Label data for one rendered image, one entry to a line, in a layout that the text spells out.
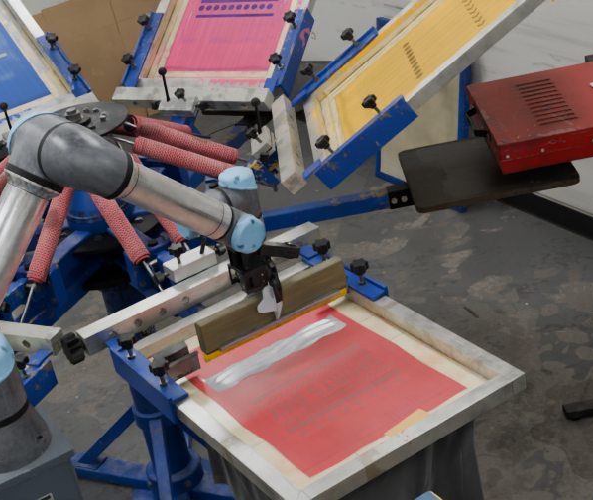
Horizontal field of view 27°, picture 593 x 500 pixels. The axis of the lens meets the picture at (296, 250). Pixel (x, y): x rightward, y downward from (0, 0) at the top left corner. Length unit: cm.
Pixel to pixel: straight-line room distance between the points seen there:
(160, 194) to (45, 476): 56
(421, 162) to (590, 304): 124
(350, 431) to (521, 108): 130
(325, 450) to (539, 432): 163
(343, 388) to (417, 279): 228
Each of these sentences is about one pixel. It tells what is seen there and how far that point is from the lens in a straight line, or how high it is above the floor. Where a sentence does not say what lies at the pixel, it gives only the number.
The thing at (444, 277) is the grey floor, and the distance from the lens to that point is 497.
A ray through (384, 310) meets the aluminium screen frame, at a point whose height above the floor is 98.
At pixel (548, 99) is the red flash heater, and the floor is 111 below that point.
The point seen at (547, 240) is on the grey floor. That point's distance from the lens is 514.
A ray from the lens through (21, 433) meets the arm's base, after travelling 232.
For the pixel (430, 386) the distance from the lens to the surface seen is 269.
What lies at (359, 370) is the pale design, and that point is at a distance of 278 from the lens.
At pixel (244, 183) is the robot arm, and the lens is 261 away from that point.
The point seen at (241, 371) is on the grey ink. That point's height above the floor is 96.
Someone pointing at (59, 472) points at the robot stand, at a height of 116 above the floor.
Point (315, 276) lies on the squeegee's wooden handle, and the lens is 281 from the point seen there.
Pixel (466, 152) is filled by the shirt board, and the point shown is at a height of 95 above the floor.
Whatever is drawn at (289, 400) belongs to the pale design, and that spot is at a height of 96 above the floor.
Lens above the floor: 250
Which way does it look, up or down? 28 degrees down
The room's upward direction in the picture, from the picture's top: 12 degrees counter-clockwise
